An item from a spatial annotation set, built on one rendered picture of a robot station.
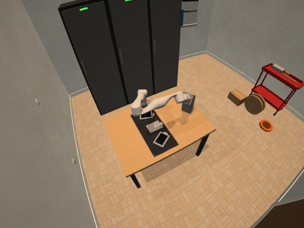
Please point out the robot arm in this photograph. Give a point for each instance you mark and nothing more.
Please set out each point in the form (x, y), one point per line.
(141, 100)

